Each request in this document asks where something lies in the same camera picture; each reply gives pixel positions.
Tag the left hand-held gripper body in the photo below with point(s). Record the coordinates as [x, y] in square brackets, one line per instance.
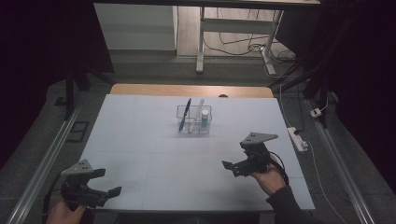
[77, 189]

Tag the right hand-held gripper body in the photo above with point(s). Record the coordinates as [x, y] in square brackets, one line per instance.
[255, 155]

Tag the green and white glue stick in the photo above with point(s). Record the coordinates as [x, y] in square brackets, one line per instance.
[205, 118]

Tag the clear plastic pen holder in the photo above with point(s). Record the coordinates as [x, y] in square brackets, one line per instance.
[194, 119]

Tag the white pen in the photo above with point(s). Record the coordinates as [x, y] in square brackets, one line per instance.
[196, 115]

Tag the blue pen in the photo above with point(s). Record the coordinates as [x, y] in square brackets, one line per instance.
[185, 115]

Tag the person's left hand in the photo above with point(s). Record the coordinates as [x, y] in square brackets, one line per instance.
[63, 214]

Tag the person's right hand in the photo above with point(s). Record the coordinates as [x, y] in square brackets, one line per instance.
[271, 182]

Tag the white power strip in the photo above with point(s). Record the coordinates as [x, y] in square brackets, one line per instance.
[297, 139]

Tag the black plug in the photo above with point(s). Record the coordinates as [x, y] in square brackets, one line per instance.
[298, 131]

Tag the white table mat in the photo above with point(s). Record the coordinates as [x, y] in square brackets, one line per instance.
[174, 168]

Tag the small white adapter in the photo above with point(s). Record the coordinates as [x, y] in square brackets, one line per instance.
[315, 112]

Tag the black metal stand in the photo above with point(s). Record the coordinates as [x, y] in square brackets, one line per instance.
[70, 93]
[314, 84]

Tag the white cabinet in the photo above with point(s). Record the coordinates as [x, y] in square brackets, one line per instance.
[134, 28]

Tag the aluminium rail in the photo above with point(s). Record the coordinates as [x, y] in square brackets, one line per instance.
[342, 168]
[43, 168]

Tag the white desk frame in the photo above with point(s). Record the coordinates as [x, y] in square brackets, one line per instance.
[236, 25]

